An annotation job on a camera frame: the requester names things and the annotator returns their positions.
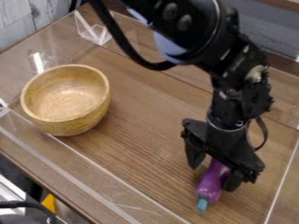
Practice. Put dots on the brown wooden bowl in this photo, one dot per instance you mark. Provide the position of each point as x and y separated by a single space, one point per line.
66 99

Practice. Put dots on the purple toy eggplant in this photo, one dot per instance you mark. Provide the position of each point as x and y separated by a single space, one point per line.
210 187

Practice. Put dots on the clear acrylic tray wall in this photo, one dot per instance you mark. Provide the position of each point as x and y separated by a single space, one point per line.
122 173

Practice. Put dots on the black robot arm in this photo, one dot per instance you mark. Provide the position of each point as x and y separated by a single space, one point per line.
197 33

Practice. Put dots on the clear acrylic corner bracket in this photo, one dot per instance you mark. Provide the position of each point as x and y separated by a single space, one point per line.
94 33

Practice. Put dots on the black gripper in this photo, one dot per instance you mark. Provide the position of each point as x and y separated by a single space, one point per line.
226 145

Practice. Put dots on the yellow black device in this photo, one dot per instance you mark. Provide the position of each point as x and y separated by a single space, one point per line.
54 205

